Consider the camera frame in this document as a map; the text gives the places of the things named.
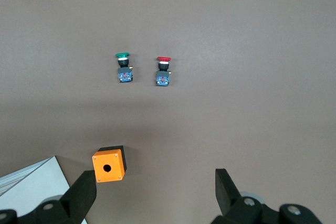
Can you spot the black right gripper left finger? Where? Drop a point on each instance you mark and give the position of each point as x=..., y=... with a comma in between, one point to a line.
x=78, y=195

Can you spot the orange button enclosure box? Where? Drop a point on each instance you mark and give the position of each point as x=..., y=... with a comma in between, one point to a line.
x=108, y=166

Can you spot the green mushroom push button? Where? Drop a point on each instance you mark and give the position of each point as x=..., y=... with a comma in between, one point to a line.
x=123, y=67

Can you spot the white drawer cabinet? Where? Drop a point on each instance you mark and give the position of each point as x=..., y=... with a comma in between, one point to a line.
x=31, y=182

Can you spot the red mushroom push button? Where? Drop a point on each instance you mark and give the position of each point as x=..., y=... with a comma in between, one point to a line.
x=163, y=71

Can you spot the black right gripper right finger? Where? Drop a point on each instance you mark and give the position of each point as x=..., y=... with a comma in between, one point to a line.
x=227, y=192

